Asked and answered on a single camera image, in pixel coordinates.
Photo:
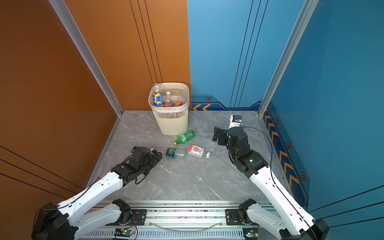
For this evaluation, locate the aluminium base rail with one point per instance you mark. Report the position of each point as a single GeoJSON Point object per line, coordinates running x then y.
{"type": "Point", "coordinates": [194, 215]}

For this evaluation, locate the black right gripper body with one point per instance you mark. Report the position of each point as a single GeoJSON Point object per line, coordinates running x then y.
{"type": "Point", "coordinates": [232, 151]}

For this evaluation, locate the white red juice carton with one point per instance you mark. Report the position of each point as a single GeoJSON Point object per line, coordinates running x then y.
{"type": "Point", "coordinates": [199, 152]}

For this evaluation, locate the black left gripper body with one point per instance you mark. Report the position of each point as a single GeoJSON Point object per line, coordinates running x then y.
{"type": "Point", "coordinates": [146, 168]}

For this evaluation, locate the cream slatted waste bin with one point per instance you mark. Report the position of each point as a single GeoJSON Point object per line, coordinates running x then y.
{"type": "Point", "coordinates": [172, 121]}

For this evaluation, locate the small green bottle yellow cap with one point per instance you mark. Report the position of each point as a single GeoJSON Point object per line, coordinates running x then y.
{"type": "Point", "coordinates": [184, 138]}

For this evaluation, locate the left aluminium frame post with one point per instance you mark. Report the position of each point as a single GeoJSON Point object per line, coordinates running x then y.
{"type": "Point", "coordinates": [75, 34]}

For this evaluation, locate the right aluminium frame post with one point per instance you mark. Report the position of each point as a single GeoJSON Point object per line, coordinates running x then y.
{"type": "Point", "coordinates": [295, 36]}

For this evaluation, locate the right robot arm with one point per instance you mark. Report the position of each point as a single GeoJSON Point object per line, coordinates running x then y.
{"type": "Point", "coordinates": [276, 195]}

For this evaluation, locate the pepsi bottle blue cap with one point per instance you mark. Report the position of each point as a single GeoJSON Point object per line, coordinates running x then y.
{"type": "Point", "coordinates": [157, 95]}

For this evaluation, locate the clear bottle dark green label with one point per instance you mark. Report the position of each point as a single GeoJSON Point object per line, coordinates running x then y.
{"type": "Point", "coordinates": [172, 153]}

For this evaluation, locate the aluminium frame post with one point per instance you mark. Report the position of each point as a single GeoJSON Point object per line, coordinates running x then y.
{"type": "Point", "coordinates": [75, 34]}
{"type": "Point", "coordinates": [295, 36]}

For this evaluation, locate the red green label bottle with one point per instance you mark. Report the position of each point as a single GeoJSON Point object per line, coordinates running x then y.
{"type": "Point", "coordinates": [167, 100]}

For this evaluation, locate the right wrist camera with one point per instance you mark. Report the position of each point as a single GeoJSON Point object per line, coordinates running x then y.
{"type": "Point", "coordinates": [235, 121]}

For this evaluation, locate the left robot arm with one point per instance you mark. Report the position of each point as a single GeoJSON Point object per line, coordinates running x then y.
{"type": "Point", "coordinates": [84, 198]}

